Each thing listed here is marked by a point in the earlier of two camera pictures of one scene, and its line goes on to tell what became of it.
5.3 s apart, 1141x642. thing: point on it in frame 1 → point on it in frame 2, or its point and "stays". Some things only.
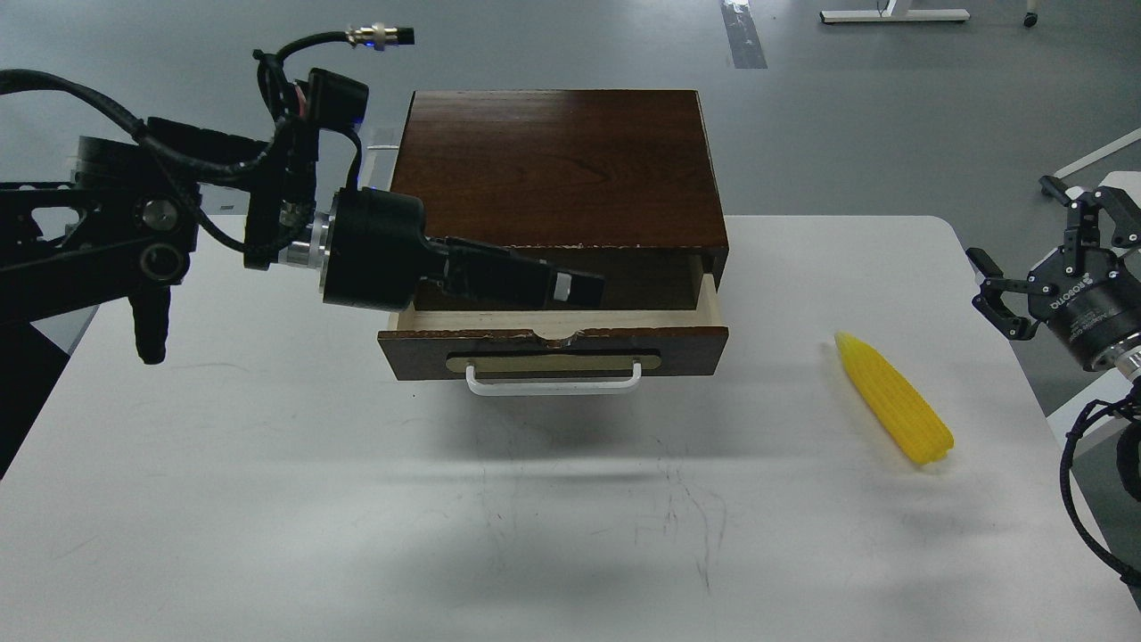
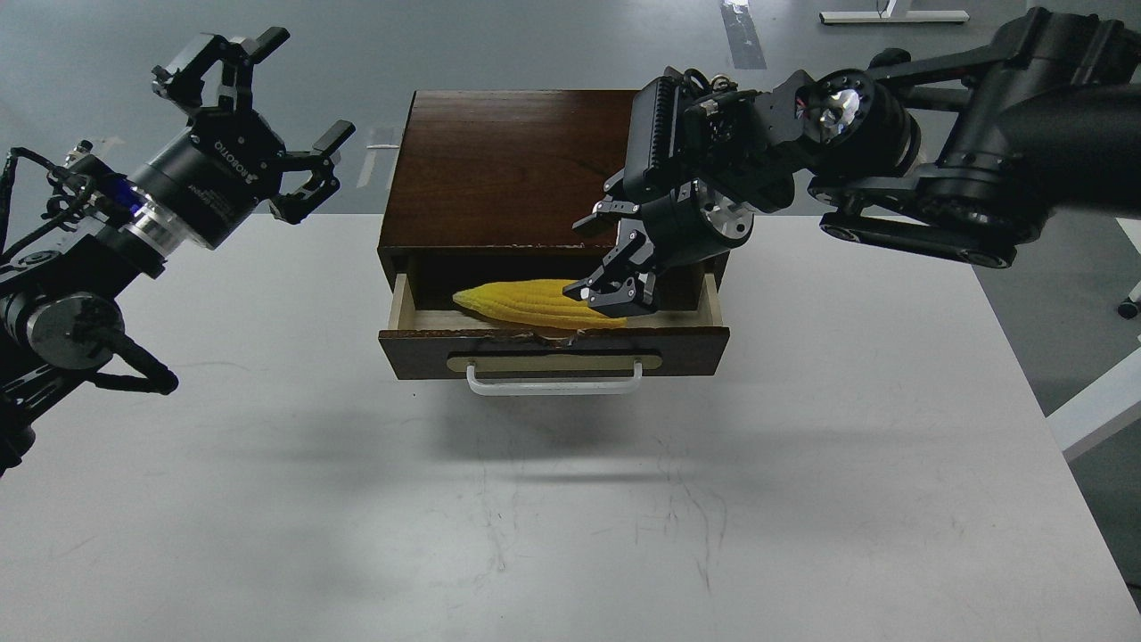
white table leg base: x=894 y=15 stays
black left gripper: x=377 y=258 → x=208 y=177
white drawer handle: x=500 y=388 stays
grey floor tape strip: x=746 y=45 stays
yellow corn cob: x=897 y=401 → x=538 y=303
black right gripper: x=1095 y=308 → x=685 y=224
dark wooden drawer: x=559 y=343 stays
